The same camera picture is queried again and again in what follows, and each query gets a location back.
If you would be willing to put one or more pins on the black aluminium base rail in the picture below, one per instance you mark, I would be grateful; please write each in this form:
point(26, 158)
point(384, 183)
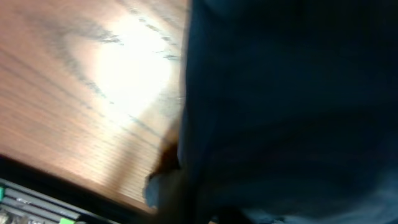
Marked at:
point(22, 205)

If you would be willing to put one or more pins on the dark blue denim shorts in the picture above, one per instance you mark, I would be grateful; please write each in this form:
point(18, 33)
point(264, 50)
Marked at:
point(290, 115)

